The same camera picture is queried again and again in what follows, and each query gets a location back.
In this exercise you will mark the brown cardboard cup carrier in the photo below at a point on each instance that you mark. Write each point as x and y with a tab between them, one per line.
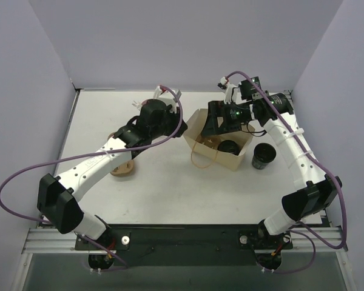
211	142

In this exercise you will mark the brown paper bag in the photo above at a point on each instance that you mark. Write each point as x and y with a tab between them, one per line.
205	151

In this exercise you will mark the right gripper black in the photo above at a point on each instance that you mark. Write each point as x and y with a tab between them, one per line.
218	114

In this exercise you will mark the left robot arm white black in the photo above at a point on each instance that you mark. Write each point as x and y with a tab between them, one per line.
59	196

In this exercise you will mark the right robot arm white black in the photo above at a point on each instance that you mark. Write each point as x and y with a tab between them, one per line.
314	188

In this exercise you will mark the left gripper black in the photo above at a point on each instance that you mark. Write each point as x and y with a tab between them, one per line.
176	120

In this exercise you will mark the black cup lid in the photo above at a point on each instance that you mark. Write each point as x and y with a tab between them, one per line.
229	146

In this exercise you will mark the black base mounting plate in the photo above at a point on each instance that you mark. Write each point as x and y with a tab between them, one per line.
186	245

